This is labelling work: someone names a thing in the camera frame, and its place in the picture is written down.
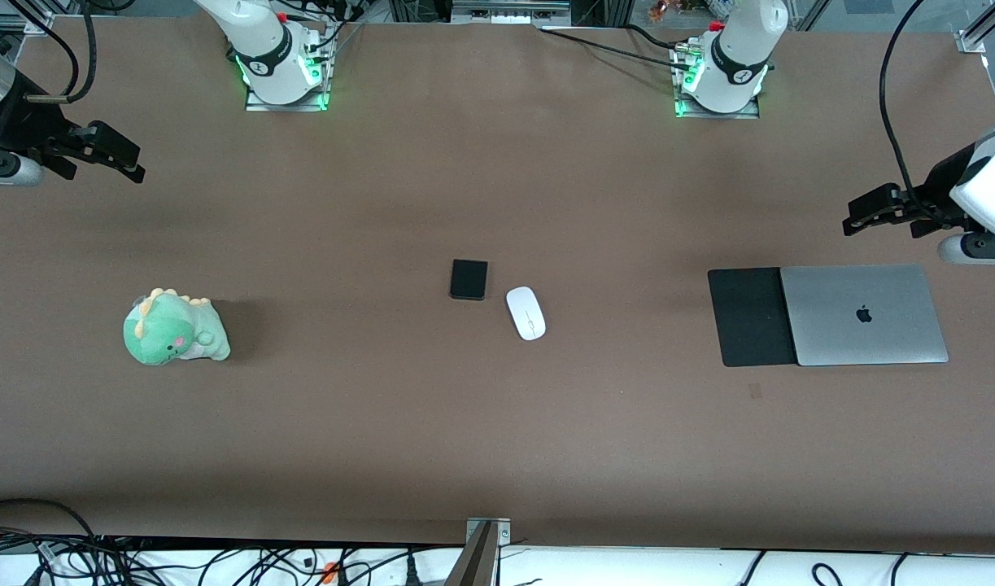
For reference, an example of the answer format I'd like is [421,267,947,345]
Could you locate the white computer mouse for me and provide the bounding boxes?
[505,286,547,341]

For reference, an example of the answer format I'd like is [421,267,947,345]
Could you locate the small black square box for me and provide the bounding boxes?
[449,259,489,301]

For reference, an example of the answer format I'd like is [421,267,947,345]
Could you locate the black mouse pad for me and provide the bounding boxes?
[707,267,799,368]

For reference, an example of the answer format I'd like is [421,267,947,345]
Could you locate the silver closed laptop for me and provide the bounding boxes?
[780,264,950,367]

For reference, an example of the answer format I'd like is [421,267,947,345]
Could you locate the green dinosaur plush toy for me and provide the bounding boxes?
[123,287,231,366]

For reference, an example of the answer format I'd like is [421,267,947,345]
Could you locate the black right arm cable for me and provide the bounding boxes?
[9,0,99,104]

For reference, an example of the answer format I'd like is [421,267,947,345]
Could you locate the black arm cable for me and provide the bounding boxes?
[878,0,933,208]
[9,0,99,104]

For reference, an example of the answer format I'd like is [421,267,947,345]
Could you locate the aluminium frame corner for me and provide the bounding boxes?
[0,8,55,35]
[957,0,995,54]

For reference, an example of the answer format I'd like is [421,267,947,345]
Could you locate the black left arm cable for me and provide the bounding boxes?
[878,0,933,208]

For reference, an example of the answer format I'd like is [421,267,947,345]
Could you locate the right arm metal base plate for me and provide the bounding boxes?
[245,81,329,112]

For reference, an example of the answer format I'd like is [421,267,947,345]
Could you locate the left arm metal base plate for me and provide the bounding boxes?
[674,96,760,120]

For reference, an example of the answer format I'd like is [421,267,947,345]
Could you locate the short black table cable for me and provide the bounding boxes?
[623,23,689,50]

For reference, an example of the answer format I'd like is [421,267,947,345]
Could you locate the long black table cable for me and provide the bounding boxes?
[538,28,693,72]

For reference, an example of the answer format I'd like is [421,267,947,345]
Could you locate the thick black floor cable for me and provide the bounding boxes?
[0,498,99,542]

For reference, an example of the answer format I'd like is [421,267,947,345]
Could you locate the silver network switch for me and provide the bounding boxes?
[452,0,571,24]

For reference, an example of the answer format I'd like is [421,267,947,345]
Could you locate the aluminium profile post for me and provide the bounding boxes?
[444,518,512,586]

